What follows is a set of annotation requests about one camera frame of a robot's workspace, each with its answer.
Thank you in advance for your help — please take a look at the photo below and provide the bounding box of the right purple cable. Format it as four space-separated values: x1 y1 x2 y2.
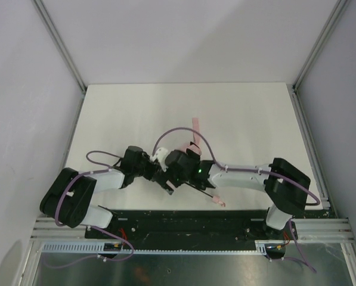
153 127 321 273

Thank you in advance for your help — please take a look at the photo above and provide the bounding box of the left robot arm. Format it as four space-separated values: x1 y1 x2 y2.
39 146 166 228

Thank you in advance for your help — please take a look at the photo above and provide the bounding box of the pink folding umbrella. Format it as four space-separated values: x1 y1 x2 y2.
165 117 226 207

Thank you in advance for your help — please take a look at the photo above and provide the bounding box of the purple cable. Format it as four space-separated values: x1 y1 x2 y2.
43 150 135 268
153 127 321 273

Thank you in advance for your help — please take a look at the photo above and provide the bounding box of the aluminium frame post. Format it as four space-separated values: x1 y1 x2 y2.
292 0 351 92
31 0 87 95

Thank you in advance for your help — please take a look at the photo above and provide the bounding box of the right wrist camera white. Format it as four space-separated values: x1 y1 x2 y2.
150 147 169 172

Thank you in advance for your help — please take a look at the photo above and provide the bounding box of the grey cable duct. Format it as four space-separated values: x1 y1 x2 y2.
42 241 284 255

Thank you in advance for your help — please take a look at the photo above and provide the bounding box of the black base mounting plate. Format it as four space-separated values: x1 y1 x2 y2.
85 210 296 250

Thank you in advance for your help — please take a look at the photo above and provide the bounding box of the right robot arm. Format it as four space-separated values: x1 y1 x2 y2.
150 148 310 235

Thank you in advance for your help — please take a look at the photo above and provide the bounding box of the right aluminium frame post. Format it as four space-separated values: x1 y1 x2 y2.
292 0 351 92

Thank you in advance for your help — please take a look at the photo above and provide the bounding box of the left aluminium frame post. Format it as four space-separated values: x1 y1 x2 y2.
31 0 87 95

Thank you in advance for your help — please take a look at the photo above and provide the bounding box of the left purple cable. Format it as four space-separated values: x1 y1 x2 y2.
43 150 135 268

